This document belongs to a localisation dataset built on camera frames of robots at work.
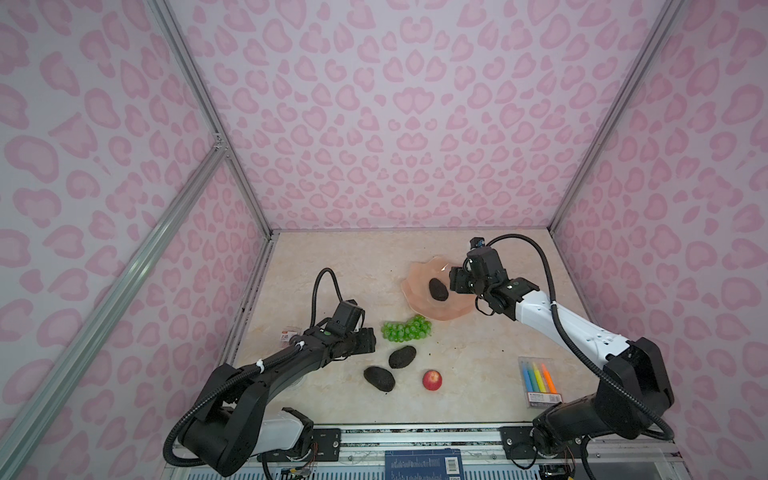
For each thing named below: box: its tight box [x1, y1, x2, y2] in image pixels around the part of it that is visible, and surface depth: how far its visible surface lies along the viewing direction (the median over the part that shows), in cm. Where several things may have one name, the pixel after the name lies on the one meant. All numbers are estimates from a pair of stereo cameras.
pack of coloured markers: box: [518, 356, 563, 407], surface depth 83 cm
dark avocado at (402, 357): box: [388, 346, 417, 369], surface depth 87 cm
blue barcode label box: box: [385, 448, 465, 480], surface depth 71 cm
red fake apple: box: [422, 370, 443, 391], surface depth 82 cm
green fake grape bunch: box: [381, 314, 433, 343], surface depth 91 cm
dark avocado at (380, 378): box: [363, 366, 396, 392], surface depth 82 cm
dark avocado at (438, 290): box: [429, 277, 449, 301], surface depth 102 cm
